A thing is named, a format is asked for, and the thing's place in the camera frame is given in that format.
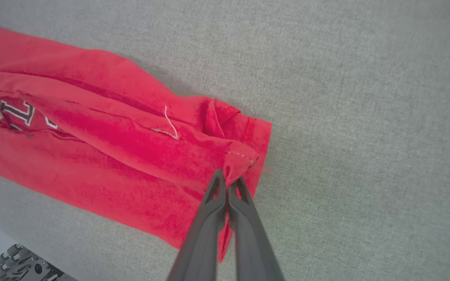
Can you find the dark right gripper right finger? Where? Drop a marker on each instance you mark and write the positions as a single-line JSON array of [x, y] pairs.
[[252, 242]]

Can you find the red basketball jersey number 23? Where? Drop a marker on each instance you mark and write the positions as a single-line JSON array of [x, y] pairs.
[[111, 144]]

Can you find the grey fabric sofa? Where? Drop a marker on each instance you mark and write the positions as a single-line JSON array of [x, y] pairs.
[[365, 117]]

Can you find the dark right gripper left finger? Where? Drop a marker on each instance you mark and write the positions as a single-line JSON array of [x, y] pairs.
[[205, 234]]

